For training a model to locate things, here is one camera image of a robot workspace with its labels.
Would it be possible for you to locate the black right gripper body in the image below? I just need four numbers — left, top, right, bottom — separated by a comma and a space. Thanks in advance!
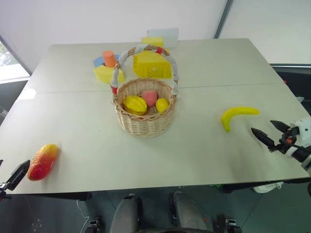
274, 126, 300, 155

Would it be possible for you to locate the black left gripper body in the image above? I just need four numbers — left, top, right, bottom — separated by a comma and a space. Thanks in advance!
0, 181, 12, 201

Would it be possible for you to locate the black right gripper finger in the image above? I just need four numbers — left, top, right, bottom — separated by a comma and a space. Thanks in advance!
250, 127, 277, 152
270, 119, 290, 133

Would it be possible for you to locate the red and yellow mango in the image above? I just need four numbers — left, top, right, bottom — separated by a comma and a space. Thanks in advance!
26, 143, 59, 182

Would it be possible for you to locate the yellow banana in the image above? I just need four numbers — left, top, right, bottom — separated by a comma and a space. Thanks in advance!
220, 106, 260, 133

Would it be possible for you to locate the white shoe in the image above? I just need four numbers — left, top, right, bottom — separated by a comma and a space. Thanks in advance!
252, 182, 284, 194

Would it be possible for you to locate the dark rounded grey shape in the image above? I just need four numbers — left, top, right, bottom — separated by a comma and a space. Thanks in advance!
110, 193, 143, 233
169, 191, 215, 233

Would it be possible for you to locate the yellow lemon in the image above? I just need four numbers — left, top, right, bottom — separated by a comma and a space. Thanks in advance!
155, 97, 170, 113

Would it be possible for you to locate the pink peach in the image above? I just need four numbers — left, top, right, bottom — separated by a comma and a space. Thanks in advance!
141, 89, 158, 108

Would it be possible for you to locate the yellow foam arc block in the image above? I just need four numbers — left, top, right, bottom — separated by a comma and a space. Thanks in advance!
93, 66, 126, 84

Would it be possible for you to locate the yellow starfruit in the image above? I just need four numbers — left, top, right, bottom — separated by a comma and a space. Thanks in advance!
121, 95, 148, 116

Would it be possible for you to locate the large yellow foam wedge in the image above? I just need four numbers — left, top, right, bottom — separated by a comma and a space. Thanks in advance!
133, 50, 172, 79

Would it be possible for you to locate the blue foam block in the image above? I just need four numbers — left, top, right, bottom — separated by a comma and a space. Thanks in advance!
93, 54, 121, 68

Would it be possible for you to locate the translucent white box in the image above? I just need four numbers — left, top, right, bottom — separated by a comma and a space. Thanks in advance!
146, 27, 180, 48

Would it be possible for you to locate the orange foam cylinder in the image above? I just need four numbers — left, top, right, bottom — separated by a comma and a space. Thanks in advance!
102, 50, 117, 68

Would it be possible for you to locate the yellow rectangular foam block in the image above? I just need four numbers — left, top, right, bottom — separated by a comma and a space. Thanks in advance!
141, 36, 164, 48

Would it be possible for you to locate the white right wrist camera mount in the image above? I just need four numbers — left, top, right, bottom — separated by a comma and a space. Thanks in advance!
285, 117, 311, 159

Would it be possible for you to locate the white floor cable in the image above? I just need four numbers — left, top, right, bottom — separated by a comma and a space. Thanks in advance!
77, 200, 90, 228

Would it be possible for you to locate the wicker basket with wrapped handle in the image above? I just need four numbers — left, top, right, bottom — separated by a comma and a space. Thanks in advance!
110, 43, 180, 138

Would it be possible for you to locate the grey wall pillar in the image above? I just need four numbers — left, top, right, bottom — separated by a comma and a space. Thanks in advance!
213, 0, 235, 39

